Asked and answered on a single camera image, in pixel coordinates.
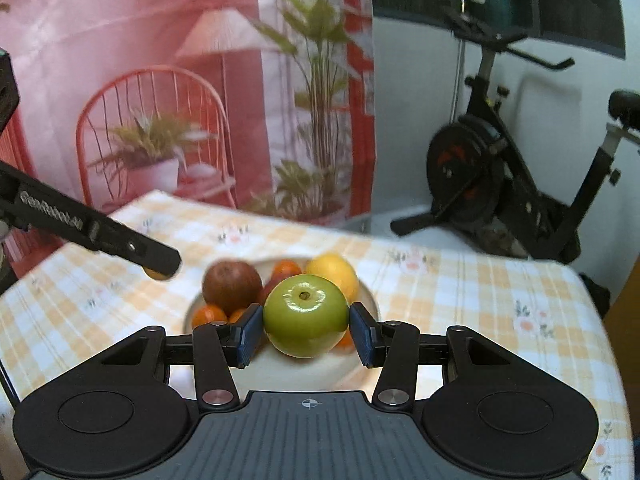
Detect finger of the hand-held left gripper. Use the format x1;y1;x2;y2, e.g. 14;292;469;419
90;215;182;279

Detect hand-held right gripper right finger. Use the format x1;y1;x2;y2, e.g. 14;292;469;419
349;302;518;413

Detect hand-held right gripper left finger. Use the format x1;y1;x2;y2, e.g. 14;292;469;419
100;302;264;413

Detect beige round plate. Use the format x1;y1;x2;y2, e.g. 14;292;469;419
182;255;382;397

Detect green apple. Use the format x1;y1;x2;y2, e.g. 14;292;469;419
263;274;350;359

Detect yellow lemon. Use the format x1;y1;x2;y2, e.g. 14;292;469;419
306;254;360;306

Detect reddish brown round fruit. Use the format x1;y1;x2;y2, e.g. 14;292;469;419
202;260;264;317

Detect yellow checkered floral tablecloth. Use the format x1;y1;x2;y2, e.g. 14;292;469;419
0;190;633;480

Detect brown sandals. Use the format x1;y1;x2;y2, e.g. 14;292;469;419
480;230;526;256

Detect black exercise bike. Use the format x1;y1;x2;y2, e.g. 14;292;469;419
390;5;640;263

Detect printed red backdrop cloth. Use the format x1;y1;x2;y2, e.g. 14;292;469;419
0;0;377;233

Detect black bag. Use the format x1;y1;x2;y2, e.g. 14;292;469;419
580;272;612;318

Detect wooden door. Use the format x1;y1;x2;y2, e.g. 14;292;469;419
602;230;640;341

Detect thin metal pole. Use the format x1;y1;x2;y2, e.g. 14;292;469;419
451;40;466;123

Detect dark window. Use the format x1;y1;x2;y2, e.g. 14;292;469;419
367;0;627;60

